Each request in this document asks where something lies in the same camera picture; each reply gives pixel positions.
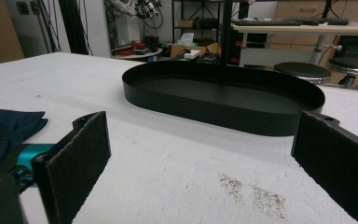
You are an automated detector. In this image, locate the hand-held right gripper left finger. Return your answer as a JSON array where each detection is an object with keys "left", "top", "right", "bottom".
[{"left": 31, "top": 110, "right": 112, "bottom": 224}]

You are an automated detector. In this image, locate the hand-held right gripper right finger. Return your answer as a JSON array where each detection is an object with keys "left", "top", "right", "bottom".
[{"left": 291, "top": 110, "right": 358, "bottom": 224}]

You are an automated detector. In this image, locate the dark blue bow tie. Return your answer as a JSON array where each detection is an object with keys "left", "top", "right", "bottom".
[{"left": 0, "top": 108, "right": 49, "bottom": 180}]

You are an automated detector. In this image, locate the black oval tray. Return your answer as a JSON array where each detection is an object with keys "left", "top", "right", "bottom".
[{"left": 121, "top": 60, "right": 326, "bottom": 137}]

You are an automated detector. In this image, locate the teal ribbon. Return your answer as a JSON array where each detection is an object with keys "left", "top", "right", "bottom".
[{"left": 8, "top": 143, "right": 56, "bottom": 194}]

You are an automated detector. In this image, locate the black round stool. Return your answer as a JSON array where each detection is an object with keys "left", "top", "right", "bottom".
[
  {"left": 273, "top": 62, "right": 333, "bottom": 85},
  {"left": 327, "top": 56, "right": 358, "bottom": 90}
]

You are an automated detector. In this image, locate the small round white table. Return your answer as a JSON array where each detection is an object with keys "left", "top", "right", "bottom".
[{"left": 111, "top": 47, "right": 164, "bottom": 62}]

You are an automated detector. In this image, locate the light wooden desk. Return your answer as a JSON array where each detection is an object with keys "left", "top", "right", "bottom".
[{"left": 231, "top": 22, "right": 358, "bottom": 66}]

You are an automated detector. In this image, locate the wooden drawer cabinet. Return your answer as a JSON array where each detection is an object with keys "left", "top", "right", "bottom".
[{"left": 268, "top": 0, "right": 358, "bottom": 54}]

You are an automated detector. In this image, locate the black keyboard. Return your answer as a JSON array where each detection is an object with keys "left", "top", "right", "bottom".
[{"left": 232, "top": 19, "right": 302, "bottom": 27}]

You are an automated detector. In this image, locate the brown cardboard box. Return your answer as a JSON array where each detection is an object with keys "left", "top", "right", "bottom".
[{"left": 169, "top": 41, "right": 222, "bottom": 59}]

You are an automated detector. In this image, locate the white small box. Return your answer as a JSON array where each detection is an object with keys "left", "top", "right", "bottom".
[{"left": 183, "top": 49, "right": 201, "bottom": 60}]

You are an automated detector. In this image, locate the black vertical stand pole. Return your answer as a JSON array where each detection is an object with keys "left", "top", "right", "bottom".
[{"left": 219, "top": 0, "right": 233, "bottom": 68}]

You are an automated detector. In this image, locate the black metal shelf rack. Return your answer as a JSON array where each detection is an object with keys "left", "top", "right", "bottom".
[{"left": 171, "top": 0, "right": 227, "bottom": 48}]

